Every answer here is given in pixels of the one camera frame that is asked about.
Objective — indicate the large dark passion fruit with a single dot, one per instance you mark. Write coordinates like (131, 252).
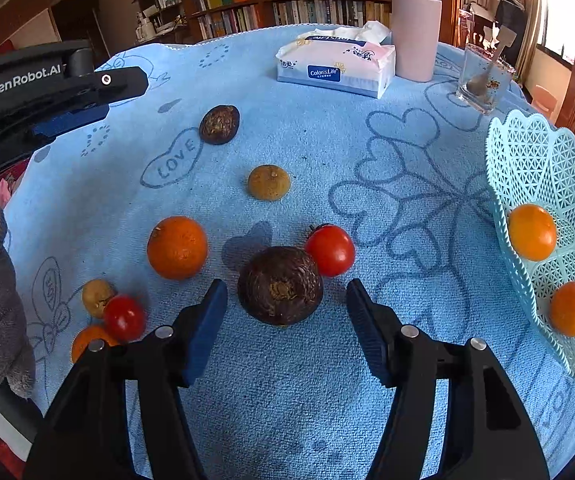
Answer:
(280, 287)

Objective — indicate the pink thermos bottle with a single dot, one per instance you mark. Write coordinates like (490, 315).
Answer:
(416, 25)

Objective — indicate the red tomato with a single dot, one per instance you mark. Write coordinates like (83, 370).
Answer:
(125, 317)
(331, 251)

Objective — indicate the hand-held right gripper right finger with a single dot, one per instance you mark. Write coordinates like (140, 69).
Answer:
(367, 330)

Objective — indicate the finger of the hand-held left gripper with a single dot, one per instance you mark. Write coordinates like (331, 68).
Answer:
(117, 85)
(75, 119)

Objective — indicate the small yellowish round fruit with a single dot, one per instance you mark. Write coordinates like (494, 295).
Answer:
(95, 296)

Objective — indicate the yellowish brown round fruit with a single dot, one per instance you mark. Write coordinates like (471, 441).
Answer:
(269, 183)

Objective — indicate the large orange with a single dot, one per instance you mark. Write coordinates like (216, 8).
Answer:
(177, 248)

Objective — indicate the blue printed towel blanket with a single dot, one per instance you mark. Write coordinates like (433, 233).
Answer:
(287, 410)

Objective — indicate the dark hanging garment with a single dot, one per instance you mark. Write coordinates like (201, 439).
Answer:
(512, 25)

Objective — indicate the small dark passion fruit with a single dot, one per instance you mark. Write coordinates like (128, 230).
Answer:
(219, 124)

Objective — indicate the clear drinking glass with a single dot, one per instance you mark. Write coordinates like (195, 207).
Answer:
(497, 95)

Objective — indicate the soft tissue pack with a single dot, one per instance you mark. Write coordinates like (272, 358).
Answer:
(335, 67)

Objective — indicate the small cluttered wooden shelf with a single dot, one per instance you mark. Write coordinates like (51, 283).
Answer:
(160, 10)

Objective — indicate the light blue plastic fruit basket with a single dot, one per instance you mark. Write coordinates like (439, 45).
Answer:
(537, 160)

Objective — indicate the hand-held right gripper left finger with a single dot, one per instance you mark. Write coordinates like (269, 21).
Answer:
(207, 330)

